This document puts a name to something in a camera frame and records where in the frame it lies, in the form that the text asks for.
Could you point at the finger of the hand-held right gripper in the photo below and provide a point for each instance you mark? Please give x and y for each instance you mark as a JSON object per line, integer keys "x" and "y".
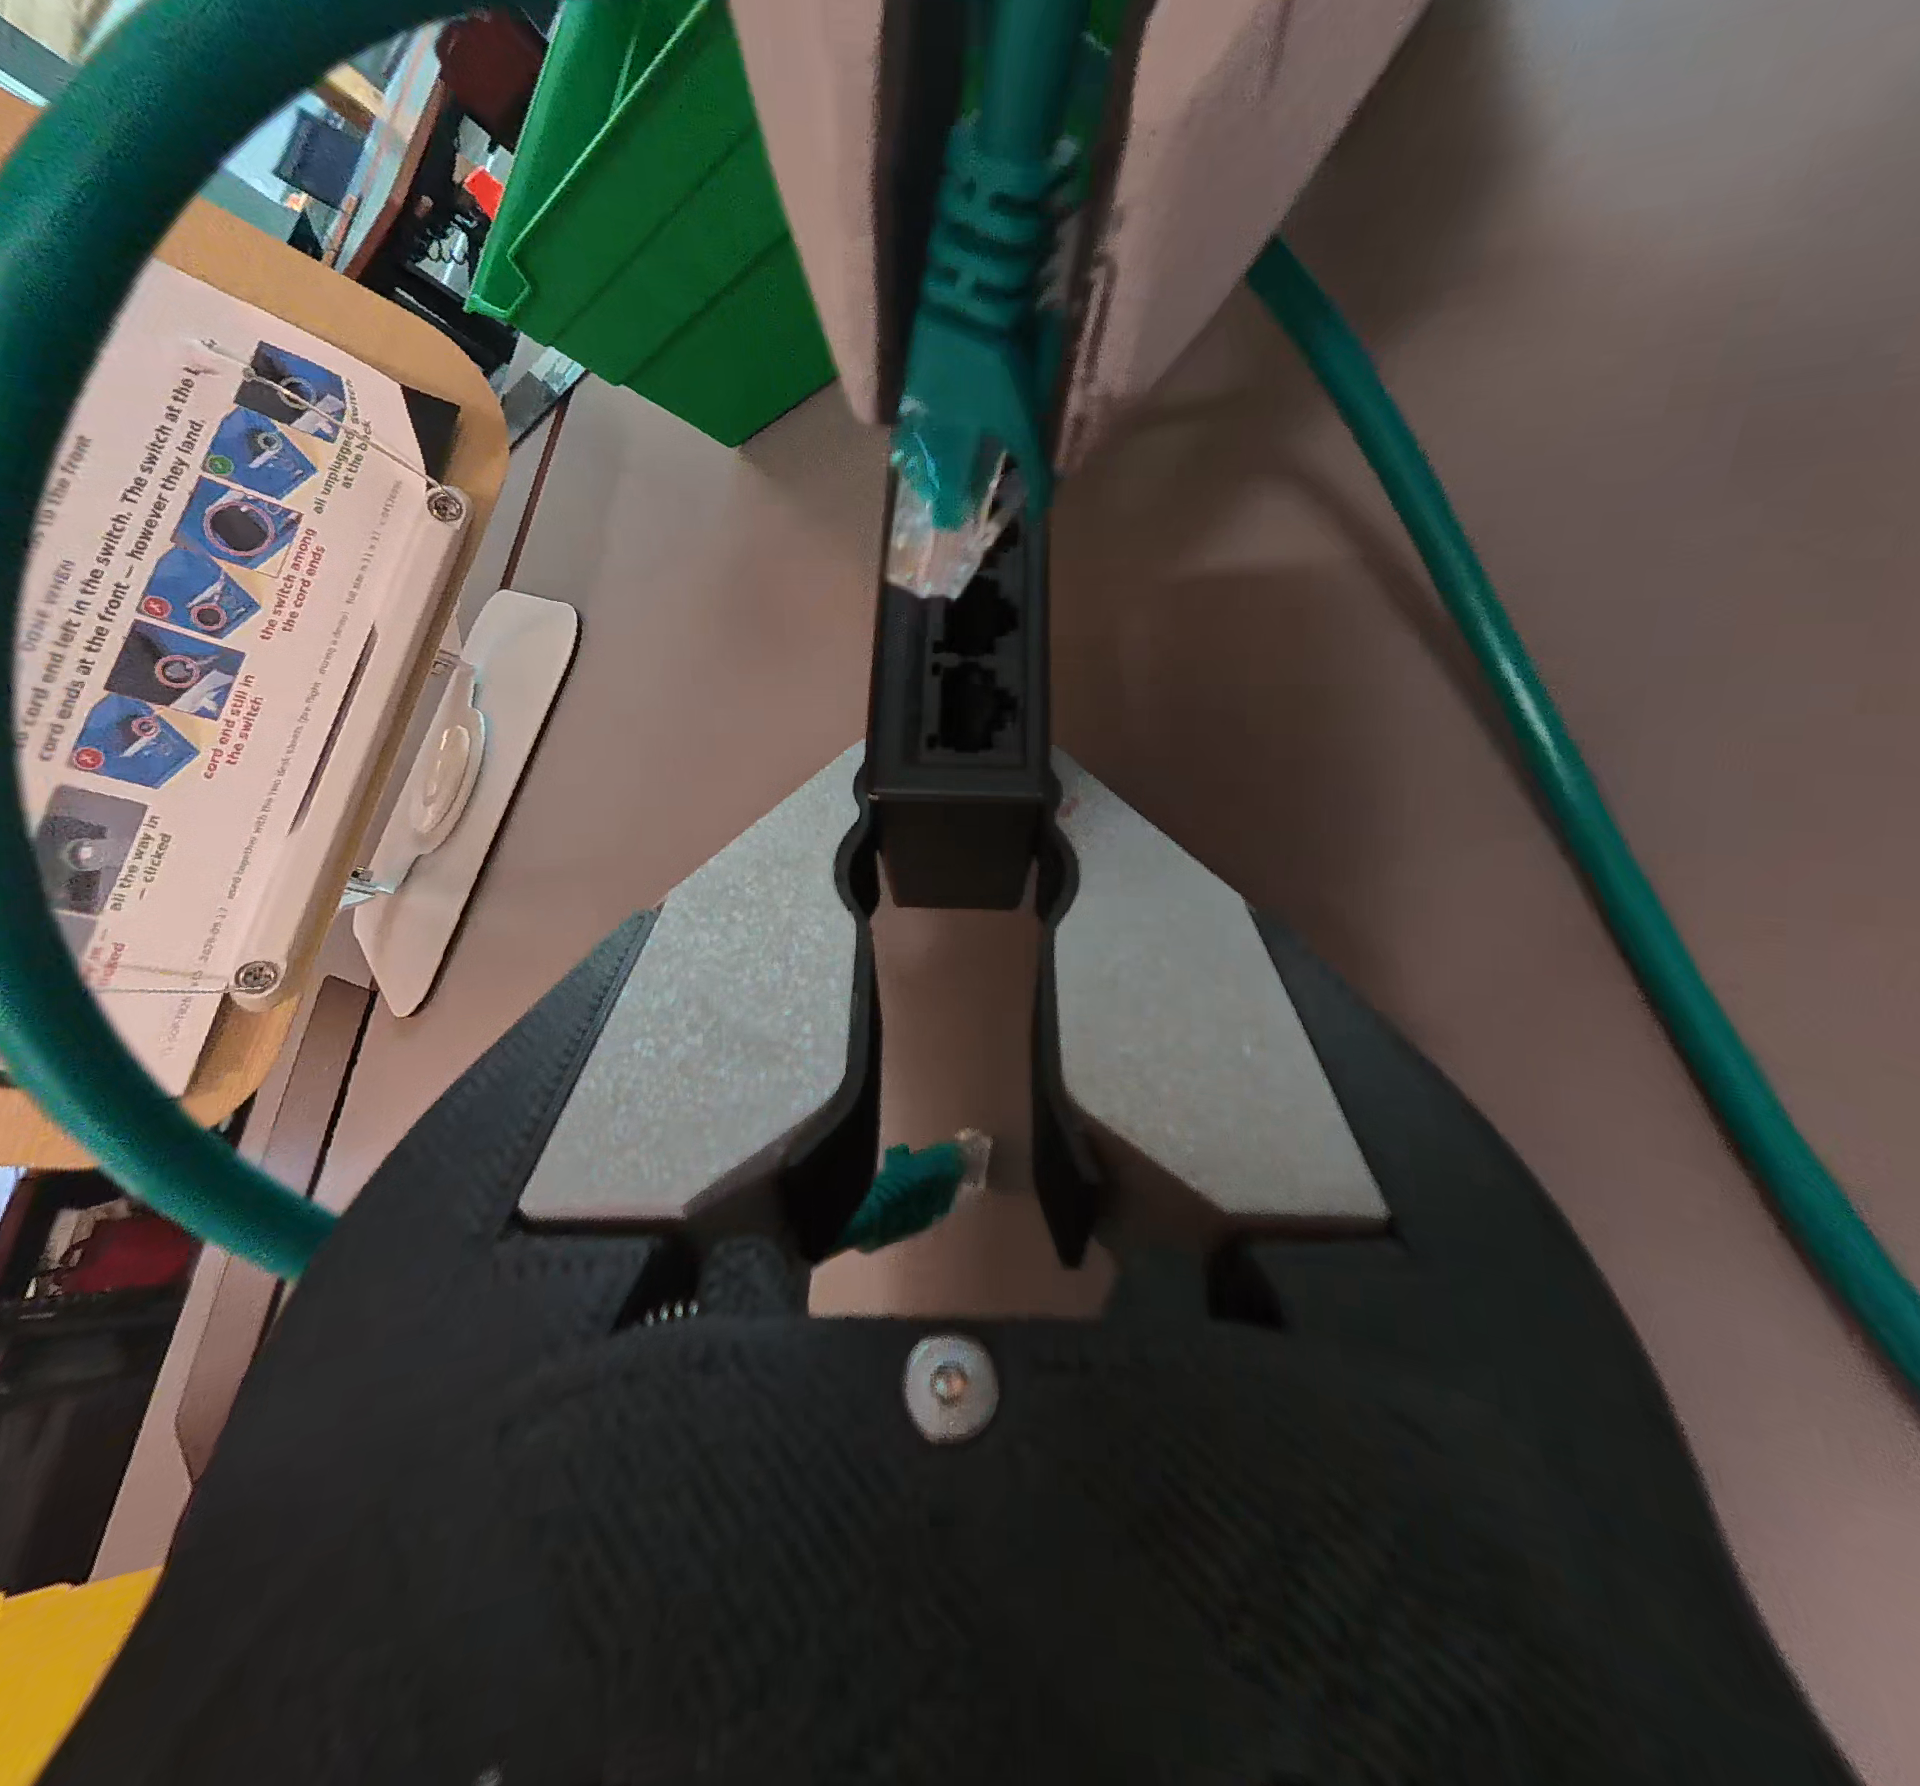
{"x": 1260, "y": 47}
{"x": 794, "y": 92}

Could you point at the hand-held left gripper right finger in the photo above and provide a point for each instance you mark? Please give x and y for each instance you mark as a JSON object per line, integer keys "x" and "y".
{"x": 1200, "y": 1053}

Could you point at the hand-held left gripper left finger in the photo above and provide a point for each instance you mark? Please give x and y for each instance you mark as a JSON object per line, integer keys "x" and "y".
{"x": 720, "y": 1053}

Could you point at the black network switch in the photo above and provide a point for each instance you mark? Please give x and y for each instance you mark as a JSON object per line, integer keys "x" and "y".
{"x": 959, "y": 825}

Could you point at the yellow plastic bin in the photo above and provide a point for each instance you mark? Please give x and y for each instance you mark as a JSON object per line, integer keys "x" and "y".
{"x": 69, "y": 1681}

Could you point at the green plastic bin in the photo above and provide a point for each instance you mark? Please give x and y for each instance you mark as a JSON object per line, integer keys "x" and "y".
{"x": 662, "y": 227}

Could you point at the wooden instruction board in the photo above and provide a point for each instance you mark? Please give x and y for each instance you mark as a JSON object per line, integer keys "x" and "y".
{"x": 225, "y": 647}

